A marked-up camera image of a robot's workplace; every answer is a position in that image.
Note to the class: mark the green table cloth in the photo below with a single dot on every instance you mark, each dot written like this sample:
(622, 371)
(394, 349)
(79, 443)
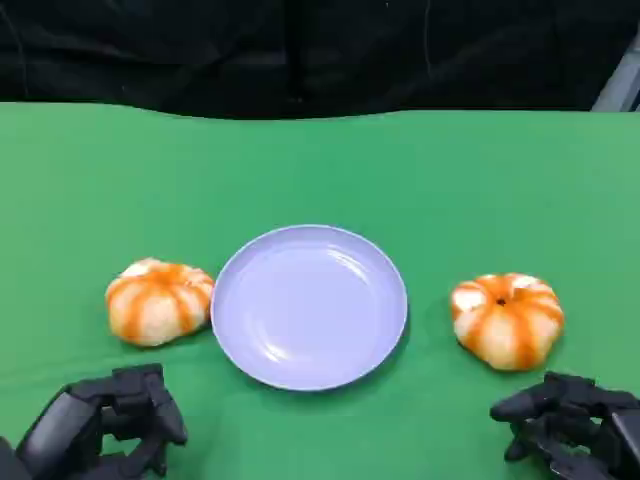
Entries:
(320, 175)

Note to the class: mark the black backdrop cloth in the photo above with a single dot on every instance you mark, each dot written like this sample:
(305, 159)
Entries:
(250, 50)

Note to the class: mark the lilac plate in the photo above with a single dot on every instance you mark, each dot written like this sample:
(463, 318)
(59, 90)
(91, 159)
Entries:
(309, 307)

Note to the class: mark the grey metal frame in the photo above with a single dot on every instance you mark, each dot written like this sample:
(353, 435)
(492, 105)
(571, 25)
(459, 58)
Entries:
(620, 85)

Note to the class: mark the orange white toy bread roll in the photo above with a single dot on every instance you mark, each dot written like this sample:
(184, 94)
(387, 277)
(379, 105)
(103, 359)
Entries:
(507, 325)
(157, 305)

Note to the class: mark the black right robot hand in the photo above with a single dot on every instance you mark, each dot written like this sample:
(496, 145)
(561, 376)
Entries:
(610, 425)

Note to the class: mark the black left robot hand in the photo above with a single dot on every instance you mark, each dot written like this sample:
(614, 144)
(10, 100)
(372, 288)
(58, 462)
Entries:
(65, 425)

